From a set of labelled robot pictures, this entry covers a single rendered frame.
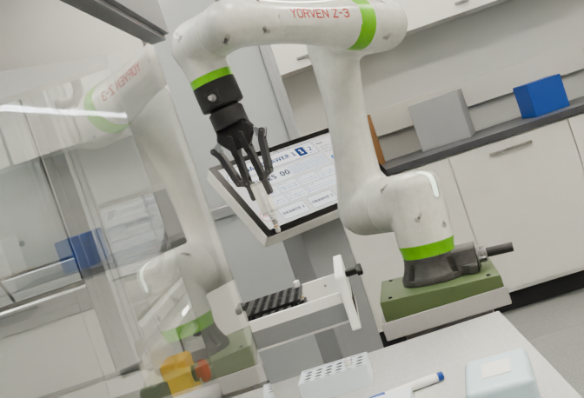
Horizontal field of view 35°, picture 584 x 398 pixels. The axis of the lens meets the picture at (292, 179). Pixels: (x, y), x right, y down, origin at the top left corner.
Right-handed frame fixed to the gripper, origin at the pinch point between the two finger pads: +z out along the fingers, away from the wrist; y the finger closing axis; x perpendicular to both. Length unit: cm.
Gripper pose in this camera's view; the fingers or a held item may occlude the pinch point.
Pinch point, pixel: (263, 197)
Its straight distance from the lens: 194.9
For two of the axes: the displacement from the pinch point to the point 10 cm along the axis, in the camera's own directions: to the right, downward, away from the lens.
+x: 2.4, -1.1, 9.7
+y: 8.8, -3.9, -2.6
